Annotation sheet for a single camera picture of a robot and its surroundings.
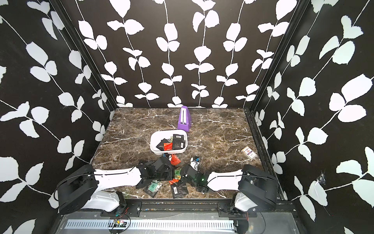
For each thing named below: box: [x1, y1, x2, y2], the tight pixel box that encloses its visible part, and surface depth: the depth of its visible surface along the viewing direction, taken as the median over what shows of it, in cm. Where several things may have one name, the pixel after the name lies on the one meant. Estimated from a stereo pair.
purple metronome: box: [177, 105, 192, 133], surface depth 103 cm
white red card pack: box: [240, 145, 258, 162], surface depth 95 cm
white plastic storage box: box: [149, 129, 188, 156], surface depth 100 cm
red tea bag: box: [163, 142, 173, 151], surface depth 97 cm
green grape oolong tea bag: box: [144, 179, 163, 198], surface depth 82 cm
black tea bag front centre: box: [170, 179, 189, 199], surface depth 82 cm
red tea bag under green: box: [168, 178, 180, 186], surface depth 84 cm
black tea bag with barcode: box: [155, 137, 171, 152], surface depth 97 cm
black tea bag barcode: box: [172, 134, 186, 151], surface depth 99 cm
